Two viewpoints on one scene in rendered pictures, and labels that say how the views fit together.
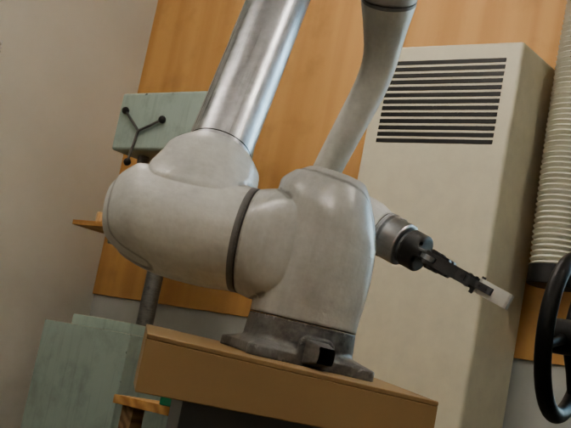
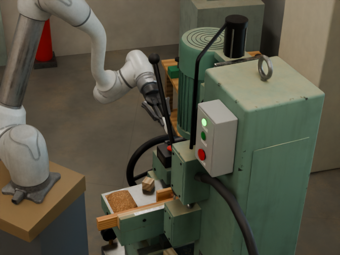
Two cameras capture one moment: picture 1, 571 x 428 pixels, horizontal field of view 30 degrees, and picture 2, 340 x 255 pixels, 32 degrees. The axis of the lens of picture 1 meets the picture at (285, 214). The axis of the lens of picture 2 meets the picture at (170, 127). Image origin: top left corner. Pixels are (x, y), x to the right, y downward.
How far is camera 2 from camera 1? 227 cm
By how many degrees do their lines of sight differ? 54
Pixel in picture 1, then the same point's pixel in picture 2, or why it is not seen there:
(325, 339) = (23, 189)
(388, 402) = (15, 228)
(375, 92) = (96, 45)
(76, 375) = (188, 19)
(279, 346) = (10, 190)
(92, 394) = not seen: hidden behind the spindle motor
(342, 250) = (17, 166)
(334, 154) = (92, 66)
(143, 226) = not seen: outside the picture
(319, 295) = (15, 178)
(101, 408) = not seen: hidden behind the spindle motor
